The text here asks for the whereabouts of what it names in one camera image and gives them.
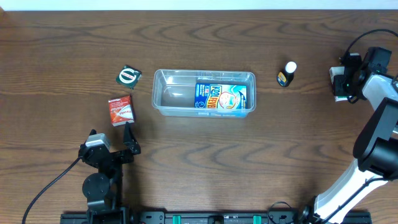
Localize white green medicine box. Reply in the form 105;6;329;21
329;67;347;102

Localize red orange medicine box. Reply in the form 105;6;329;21
108;95;135;126

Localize dark green round-logo box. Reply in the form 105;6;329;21
116;65;142;90

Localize dark syrup bottle white cap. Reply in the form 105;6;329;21
276;62;297;87

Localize blue fever patch box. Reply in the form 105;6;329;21
194;83;247;110

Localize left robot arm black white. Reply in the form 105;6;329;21
78;122;141;223

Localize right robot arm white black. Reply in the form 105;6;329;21
297;47;397;223

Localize clear plastic container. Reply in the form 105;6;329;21
152;69;256;118

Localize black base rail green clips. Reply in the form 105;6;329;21
60;210;373;224

